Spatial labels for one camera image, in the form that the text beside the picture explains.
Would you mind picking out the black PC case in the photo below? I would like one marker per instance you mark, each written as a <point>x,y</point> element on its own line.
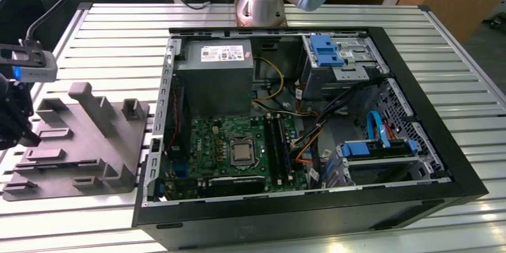
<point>277,217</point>

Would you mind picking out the black chair base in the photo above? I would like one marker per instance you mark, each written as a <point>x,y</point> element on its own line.
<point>499,22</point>

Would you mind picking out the black graphics card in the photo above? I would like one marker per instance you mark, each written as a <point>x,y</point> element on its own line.
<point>237,186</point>

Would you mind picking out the black RAM slot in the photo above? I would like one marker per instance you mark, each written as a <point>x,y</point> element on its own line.
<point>272,152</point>

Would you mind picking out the grey power supply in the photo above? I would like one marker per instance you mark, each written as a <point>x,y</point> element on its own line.
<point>216,87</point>

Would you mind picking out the silver disk bay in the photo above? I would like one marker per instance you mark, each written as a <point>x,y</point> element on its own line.
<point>380,161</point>

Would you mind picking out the grey parts rack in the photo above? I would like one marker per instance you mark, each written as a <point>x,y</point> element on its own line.
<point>79,152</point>

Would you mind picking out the silver CPU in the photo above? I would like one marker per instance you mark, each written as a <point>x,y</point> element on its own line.
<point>242,152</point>

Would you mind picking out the black CPU socket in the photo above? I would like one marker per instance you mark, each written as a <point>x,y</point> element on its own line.
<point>244,164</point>

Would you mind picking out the blue drive latch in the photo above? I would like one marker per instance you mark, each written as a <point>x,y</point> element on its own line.
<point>326,53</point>

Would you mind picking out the green motherboard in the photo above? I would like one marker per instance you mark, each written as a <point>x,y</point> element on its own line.
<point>210,146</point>

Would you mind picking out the hard disk in blue carrier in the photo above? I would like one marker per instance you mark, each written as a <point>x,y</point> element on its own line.
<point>356,149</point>

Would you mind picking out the silver drive cage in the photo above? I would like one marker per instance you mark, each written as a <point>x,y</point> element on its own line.
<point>348,78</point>

